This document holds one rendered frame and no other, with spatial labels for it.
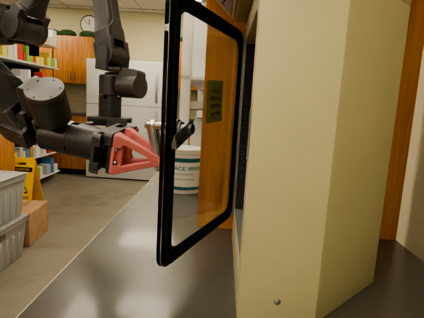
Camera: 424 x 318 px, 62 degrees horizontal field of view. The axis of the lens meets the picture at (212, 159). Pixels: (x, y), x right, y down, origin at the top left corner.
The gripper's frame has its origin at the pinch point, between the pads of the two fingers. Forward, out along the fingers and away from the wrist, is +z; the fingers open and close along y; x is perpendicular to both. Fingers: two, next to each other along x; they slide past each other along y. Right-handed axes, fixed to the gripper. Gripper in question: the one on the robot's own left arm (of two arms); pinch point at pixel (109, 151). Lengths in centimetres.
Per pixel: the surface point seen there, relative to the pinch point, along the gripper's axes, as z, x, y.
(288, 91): -17, -46, 38
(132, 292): 15.6, -41.2, 17.3
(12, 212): 73, 150, -117
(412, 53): -28, -9, 71
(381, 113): -15, -36, 54
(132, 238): 15.7, -19.6, 11.7
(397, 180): 1, -9, 72
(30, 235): 102, 180, -121
